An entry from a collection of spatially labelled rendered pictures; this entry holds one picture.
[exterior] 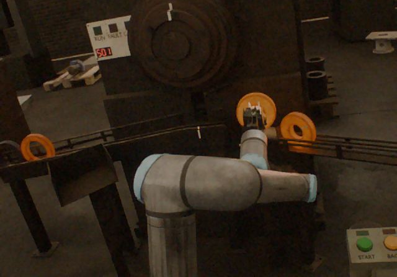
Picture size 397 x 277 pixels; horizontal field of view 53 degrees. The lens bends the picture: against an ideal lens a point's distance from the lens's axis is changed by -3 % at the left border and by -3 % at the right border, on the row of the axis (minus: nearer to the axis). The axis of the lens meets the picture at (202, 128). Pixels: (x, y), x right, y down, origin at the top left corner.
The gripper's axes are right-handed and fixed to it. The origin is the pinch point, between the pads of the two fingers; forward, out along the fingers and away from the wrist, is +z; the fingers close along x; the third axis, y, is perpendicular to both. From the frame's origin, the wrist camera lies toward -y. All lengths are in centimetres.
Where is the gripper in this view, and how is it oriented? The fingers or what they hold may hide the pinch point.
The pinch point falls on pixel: (255, 107)
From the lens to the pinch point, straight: 161.3
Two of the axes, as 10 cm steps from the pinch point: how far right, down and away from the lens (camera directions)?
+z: 1.1, -6.5, 7.5
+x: -9.7, 0.9, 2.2
